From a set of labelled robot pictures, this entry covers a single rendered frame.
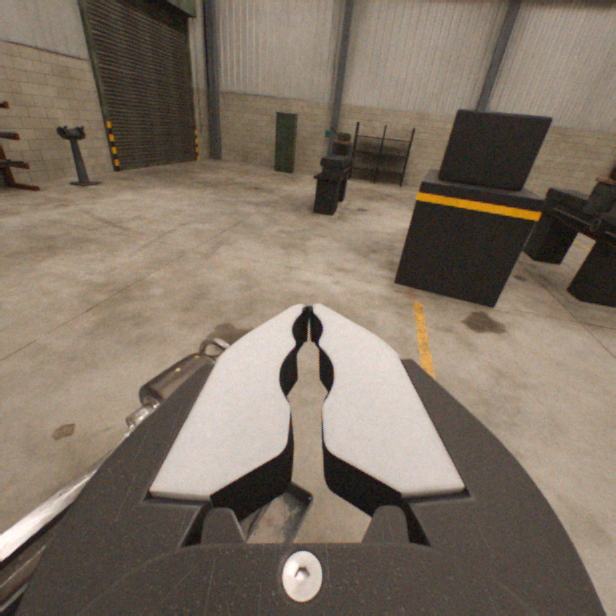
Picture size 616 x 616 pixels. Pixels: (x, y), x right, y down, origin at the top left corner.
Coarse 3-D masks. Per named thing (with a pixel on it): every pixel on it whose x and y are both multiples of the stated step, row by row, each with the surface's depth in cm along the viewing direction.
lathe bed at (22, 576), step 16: (96, 464) 77; (80, 480) 73; (64, 496) 70; (32, 512) 66; (48, 512) 67; (64, 512) 68; (16, 528) 64; (32, 528) 64; (48, 528) 66; (0, 544) 61; (16, 544) 61; (32, 544) 64; (0, 560) 59; (16, 560) 61; (32, 560) 60; (0, 576) 59; (16, 576) 58; (0, 592) 56; (16, 592) 57; (0, 608) 55; (16, 608) 57
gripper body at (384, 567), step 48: (240, 528) 5; (384, 528) 5; (144, 576) 5; (192, 576) 5; (240, 576) 5; (288, 576) 5; (336, 576) 4; (384, 576) 4; (432, 576) 4; (480, 576) 4
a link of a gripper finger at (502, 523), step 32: (416, 384) 8; (448, 416) 7; (448, 448) 7; (480, 448) 7; (480, 480) 6; (512, 480) 6; (416, 512) 6; (448, 512) 6; (480, 512) 6; (512, 512) 6; (544, 512) 5; (448, 544) 5; (480, 544) 5; (512, 544) 5; (544, 544) 5; (512, 576) 5; (544, 576) 5; (576, 576) 5; (544, 608) 4; (576, 608) 4
